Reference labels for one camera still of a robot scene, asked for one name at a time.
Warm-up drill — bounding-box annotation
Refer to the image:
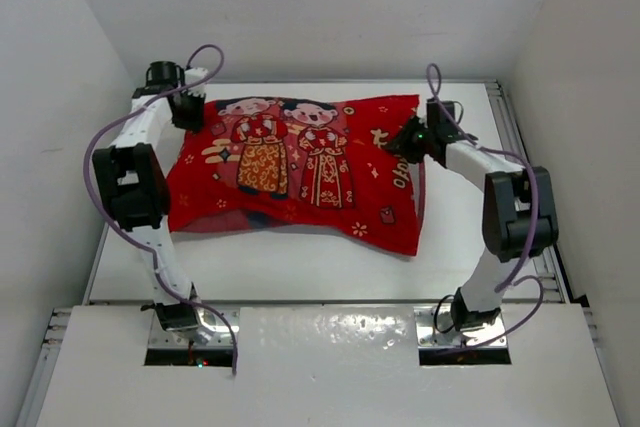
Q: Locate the red patterned pillowcase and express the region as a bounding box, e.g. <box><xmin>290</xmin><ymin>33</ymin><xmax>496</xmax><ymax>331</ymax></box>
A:
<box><xmin>167</xmin><ymin>94</ymin><xmax>421</xmax><ymax>256</ymax></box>

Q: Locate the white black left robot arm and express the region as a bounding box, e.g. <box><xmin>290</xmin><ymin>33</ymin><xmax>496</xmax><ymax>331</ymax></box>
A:
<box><xmin>91</xmin><ymin>61</ymin><xmax>215</xmax><ymax>345</ymax></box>

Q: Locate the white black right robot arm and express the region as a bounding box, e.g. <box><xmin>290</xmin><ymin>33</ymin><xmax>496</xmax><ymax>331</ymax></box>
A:
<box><xmin>384</xmin><ymin>97</ymin><xmax>559</xmax><ymax>332</ymax></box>

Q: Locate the white front cover board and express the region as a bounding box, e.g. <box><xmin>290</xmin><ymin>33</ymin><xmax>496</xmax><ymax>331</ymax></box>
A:
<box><xmin>39</xmin><ymin>305</ymin><xmax>617</xmax><ymax>426</ymax></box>

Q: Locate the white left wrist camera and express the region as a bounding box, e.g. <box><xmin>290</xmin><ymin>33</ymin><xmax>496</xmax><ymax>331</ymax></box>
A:
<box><xmin>184</xmin><ymin>67</ymin><xmax>210</xmax><ymax>99</ymax></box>

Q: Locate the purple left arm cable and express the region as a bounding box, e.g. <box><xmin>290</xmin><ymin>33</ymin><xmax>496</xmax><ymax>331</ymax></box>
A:
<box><xmin>82</xmin><ymin>44</ymin><xmax>240</xmax><ymax>377</ymax></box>

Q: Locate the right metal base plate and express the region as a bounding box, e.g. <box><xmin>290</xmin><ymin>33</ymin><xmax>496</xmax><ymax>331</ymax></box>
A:
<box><xmin>414</xmin><ymin>302</ymin><xmax>508</xmax><ymax>350</ymax></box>

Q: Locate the metal base plate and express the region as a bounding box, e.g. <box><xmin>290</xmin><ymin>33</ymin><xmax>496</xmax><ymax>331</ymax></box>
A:
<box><xmin>414</xmin><ymin>302</ymin><xmax>508</xmax><ymax>350</ymax></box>
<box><xmin>147</xmin><ymin>307</ymin><xmax>240</xmax><ymax>351</ymax></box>

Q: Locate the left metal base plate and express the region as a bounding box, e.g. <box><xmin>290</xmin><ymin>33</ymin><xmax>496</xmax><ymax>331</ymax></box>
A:
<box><xmin>147</xmin><ymin>307</ymin><xmax>240</xmax><ymax>351</ymax></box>

